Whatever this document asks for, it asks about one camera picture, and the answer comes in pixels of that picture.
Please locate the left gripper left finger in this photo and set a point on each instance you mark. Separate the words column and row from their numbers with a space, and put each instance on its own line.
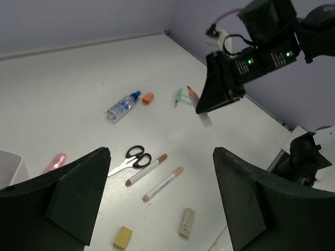
column 56, row 210

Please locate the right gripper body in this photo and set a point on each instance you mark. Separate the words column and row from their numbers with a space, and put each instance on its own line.
column 220, row 88

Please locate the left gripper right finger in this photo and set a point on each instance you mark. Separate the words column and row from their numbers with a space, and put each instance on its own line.
column 266, row 212

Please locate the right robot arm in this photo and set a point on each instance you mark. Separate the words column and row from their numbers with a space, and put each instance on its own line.
column 276, row 38

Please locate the green plastic tool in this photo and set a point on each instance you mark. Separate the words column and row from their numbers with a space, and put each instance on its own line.
column 182, row 98

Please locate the pink highlighter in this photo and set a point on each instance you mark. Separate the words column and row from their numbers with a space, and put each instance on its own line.
column 58, row 161

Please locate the white compartment organizer tray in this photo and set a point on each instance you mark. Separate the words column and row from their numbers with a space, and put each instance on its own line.
column 12, row 170

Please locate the yellow eraser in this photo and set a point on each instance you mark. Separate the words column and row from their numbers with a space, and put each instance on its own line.
column 123, row 238

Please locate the grey eraser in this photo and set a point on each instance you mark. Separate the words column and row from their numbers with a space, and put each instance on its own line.
column 186, row 226

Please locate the orange cap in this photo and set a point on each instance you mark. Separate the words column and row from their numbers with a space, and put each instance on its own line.
column 148, row 98

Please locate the white marker brown cap lower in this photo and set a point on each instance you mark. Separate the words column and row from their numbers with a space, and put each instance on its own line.
column 160, row 186

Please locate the white marker brown cap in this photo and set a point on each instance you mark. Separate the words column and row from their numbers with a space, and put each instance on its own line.
column 139, row 175
column 160, row 186

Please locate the white marker brown cap upper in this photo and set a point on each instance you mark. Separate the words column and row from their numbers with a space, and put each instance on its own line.
column 139, row 175

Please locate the small spray bottle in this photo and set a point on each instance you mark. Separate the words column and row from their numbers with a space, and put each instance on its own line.
column 120, row 109

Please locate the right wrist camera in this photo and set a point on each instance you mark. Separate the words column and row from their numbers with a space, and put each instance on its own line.
column 219, row 39

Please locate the black handled scissors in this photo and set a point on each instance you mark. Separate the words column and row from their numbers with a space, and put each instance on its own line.
column 136, row 157

